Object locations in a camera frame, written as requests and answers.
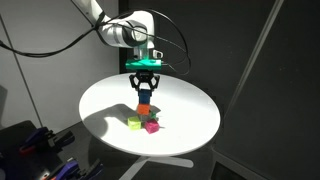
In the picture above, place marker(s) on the grey block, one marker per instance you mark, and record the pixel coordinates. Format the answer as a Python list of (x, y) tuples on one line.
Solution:
[(144, 117)]

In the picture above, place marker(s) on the purple spring clamp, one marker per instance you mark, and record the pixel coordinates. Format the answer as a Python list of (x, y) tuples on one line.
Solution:
[(76, 170)]

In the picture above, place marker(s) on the magenta block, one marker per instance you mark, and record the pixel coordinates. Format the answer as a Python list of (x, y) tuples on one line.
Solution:
[(152, 126)]

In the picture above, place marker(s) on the blue block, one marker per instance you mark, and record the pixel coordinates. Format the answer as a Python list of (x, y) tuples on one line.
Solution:
[(145, 96)]

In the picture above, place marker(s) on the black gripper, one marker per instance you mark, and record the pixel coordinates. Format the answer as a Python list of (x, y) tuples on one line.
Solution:
[(145, 76)]

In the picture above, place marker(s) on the orange block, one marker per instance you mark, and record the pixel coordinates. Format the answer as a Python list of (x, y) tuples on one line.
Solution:
[(143, 109)]

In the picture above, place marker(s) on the purple clamp with orange tip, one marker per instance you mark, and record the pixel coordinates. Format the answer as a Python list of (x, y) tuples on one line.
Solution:
[(40, 140)]

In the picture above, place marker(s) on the lime green block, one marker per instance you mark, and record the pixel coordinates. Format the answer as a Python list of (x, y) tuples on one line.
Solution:
[(134, 123)]

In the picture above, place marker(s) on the white table base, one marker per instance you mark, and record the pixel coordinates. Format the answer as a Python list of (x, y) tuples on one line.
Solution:
[(160, 162)]

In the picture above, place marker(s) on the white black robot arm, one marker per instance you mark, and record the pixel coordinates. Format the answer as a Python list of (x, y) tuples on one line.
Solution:
[(123, 33)]

